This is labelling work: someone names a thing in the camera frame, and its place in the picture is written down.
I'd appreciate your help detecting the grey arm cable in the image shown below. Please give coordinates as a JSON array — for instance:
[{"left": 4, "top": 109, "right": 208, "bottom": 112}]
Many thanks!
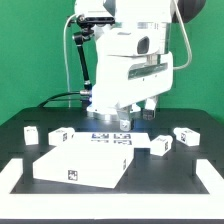
[{"left": 171, "top": 0, "right": 194, "bottom": 71}]

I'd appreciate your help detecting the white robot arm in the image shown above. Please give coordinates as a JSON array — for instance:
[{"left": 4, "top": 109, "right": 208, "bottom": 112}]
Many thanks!
[{"left": 75, "top": 0, "right": 206, "bottom": 131}]

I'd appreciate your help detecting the grey camera cable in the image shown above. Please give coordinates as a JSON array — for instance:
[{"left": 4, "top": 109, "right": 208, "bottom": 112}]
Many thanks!
[{"left": 63, "top": 13, "right": 78, "bottom": 109}]

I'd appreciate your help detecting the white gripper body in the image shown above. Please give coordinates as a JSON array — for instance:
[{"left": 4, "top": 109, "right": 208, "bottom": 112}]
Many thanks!
[{"left": 92, "top": 31, "right": 173, "bottom": 110}]

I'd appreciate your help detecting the white U-shaped obstacle fence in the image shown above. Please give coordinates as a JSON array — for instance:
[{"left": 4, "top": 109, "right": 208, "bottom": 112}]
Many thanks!
[{"left": 0, "top": 158, "right": 224, "bottom": 219}]

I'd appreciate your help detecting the black base cable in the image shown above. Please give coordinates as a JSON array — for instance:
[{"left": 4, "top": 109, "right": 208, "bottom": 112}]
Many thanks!
[{"left": 37, "top": 89, "right": 92, "bottom": 108}]

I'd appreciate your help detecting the white tag base sheet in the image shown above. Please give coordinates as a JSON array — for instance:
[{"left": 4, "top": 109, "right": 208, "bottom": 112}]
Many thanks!
[{"left": 73, "top": 132, "right": 150, "bottom": 148}]

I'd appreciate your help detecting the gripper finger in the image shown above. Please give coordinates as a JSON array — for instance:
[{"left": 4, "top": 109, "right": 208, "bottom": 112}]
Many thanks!
[
  {"left": 117, "top": 107, "right": 133, "bottom": 131},
  {"left": 143, "top": 97, "right": 158, "bottom": 120}
]

